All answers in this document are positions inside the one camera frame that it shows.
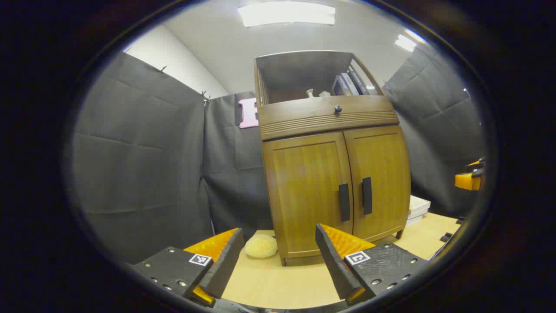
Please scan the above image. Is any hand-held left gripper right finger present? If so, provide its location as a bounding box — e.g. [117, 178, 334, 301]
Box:
[315, 223, 430, 306]

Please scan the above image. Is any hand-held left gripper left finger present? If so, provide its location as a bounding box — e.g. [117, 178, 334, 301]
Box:
[130, 227, 245, 308]

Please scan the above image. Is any wooden cabinet door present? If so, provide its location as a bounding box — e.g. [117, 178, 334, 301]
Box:
[343, 125, 412, 243]
[262, 131, 354, 258]

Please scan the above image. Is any wooden double-door shoe cabinet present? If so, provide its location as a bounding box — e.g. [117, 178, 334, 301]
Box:
[254, 50, 412, 266]

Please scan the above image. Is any round pale yellow cushion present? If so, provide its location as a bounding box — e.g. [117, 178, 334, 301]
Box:
[245, 234, 278, 259]

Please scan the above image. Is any stack of white boards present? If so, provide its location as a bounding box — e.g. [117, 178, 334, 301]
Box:
[406, 196, 431, 226]

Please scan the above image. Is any black backdrop cloth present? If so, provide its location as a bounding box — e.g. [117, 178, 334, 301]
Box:
[72, 43, 487, 266]

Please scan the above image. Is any small ceiling light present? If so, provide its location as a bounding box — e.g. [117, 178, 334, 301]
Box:
[394, 30, 428, 53]

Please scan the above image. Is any dark hardcover book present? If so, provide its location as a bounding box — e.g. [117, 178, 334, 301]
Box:
[347, 69, 371, 95]
[332, 75, 352, 96]

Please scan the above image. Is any grey hardcover book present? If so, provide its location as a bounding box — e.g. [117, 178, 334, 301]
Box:
[340, 72, 360, 96]

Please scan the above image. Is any wooden drawer with black knob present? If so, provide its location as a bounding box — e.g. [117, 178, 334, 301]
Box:
[258, 95, 399, 131]

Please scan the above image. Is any large rectangular ceiling light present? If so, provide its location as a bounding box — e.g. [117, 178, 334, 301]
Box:
[238, 1, 336, 28]

